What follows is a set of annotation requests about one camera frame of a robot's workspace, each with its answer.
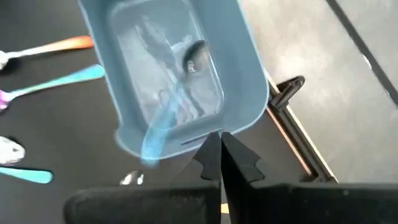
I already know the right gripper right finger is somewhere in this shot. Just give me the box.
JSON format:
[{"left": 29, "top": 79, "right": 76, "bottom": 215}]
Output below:
[{"left": 221, "top": 132, "right": 398, "bottom": 224}]

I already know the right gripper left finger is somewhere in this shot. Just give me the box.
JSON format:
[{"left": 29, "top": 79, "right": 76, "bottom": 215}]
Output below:
[{"left": 63, "top": 132, "right": 221, "bottom": 224}]

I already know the silver spoon teal patterned handle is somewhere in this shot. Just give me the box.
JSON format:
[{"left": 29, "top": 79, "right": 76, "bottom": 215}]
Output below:
[
  {"left": 119, "top": 169, "right": 146, "bottom": 187},
  {"left": 0, "top": 136, "right": 26, "bottom": 166}
]

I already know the black spoon teal handle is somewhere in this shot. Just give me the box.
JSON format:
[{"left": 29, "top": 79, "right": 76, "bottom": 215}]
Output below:
[
  {"left": 0, "top": 166, "right": 54, "bottom": 184},
  {"left": 139, "top": 39, "right": 211, "bottom": 169}
]

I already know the iridescent rainbow spoon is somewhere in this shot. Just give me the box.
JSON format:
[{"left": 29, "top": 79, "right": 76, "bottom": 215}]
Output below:
[{"left": 0, "top": 63, "right": 106, "bottom": 113}]

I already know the silver spoon orange handle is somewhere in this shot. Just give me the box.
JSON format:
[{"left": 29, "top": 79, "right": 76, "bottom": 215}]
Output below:
[{"left": 0, "top": 35, "right": 95, "bottom": 71}]

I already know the large grey-blue plastic bin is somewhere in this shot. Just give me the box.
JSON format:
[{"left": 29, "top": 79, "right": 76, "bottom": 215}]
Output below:
[{"left": 77, "top": 0, "right": 270, "bottom": 161}]

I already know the black aluminium table frame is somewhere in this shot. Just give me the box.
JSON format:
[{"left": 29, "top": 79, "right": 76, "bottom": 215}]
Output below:
[{"left": 267, "top": 75, "right": 338, "bottom": 184}]

